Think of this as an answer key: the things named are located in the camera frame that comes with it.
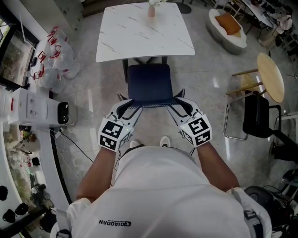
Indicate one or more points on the dark blue dining chair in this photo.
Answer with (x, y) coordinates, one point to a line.
(149, 83)

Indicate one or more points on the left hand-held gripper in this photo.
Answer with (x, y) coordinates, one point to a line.
(114, 134)

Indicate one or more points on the black pedestal fan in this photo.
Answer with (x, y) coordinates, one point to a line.
(185, 7)

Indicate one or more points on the white work desk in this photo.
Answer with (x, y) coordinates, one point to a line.
(258, 14)

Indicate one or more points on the grey metal locker cabinet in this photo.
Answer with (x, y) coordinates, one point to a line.
(72, 14)

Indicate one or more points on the black cantilever office chair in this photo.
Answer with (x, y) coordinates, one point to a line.
(257, 116)

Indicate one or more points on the white round lounge seat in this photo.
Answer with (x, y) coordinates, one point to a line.
(216, 39)

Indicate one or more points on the white marble table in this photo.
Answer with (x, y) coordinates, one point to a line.
(139, 35)

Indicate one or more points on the person's left white shoe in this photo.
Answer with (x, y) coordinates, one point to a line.
(135, 143)

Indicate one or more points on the beige unit with black opening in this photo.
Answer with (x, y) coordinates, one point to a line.
(73, 114)

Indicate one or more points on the black framed window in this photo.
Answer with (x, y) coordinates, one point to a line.
(14, 55)

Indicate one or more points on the large jug with red label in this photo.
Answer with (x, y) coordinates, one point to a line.
(5, 104)

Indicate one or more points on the white power strip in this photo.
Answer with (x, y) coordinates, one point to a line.
(59, 134)

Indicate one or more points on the person's white t-shirt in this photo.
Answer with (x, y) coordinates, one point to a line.
(163, 197)

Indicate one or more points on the group of clear water jugs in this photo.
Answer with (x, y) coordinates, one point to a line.
(62, 62)

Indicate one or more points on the white curved counter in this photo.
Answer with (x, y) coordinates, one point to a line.
(9, 167)

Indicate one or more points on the black round seat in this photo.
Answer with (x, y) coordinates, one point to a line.
(258, 197)

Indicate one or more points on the white water dispenser cabinet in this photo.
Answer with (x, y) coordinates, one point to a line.
(32, 107)

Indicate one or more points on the person's right forearm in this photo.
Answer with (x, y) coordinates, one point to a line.
(216, 167)

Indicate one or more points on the person's white shoe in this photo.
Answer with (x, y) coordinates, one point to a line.
(135, 143)
(165, 141)

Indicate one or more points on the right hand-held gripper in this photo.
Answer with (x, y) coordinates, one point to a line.
(196, 131)

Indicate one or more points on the person's left forearm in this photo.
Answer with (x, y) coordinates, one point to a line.
(97, 172)

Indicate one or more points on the orange cushion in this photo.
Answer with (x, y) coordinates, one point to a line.
(228, 23)

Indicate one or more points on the person's right white shoe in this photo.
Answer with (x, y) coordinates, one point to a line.
(165, 141)

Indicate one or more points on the round wooden side table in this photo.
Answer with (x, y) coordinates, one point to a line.
(271, 76)

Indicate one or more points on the pink vase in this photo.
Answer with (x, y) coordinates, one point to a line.
(151, 11)

